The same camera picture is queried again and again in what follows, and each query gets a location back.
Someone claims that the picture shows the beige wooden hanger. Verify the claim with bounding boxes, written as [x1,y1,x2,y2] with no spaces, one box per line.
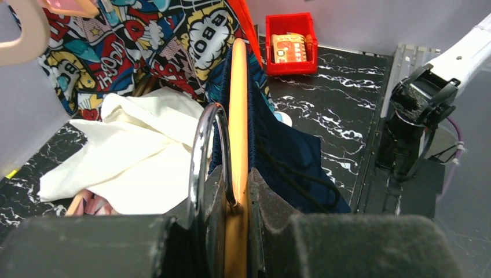
[1,0,50,66]

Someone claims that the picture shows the red plastic bin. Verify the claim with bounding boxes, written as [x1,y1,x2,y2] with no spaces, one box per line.
[265,12,318,76]

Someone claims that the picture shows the orange shorts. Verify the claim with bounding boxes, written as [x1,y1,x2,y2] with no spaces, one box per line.
[227,0,263,67]

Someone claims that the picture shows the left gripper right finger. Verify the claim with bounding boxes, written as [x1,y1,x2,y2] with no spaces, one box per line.
[248,168,299,277]

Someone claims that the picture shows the white shorts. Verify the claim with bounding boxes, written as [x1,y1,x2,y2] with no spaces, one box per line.
[38,89,204,215]

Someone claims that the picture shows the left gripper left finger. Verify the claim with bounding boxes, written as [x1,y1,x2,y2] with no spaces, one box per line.
[161,166,226,277]

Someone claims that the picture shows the navy blue shorts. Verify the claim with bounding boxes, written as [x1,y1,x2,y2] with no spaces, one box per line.
[207,46,351,215]

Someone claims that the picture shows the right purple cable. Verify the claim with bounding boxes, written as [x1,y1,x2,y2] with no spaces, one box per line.
[437,116,466,202]

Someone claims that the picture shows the orange hanger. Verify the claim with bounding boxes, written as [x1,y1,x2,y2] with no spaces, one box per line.
[187,39,249,277]

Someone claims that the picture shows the comic print shorts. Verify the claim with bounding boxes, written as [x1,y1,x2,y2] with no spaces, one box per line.
[38,1,254,121]

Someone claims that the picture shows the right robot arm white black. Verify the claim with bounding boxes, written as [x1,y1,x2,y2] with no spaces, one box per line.
[377,16,490,181]

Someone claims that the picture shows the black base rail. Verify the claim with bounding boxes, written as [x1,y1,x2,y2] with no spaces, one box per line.
[351,46,445,218]

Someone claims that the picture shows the pink patterned shorts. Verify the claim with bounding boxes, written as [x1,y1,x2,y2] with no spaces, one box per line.
[65,189,119,216]

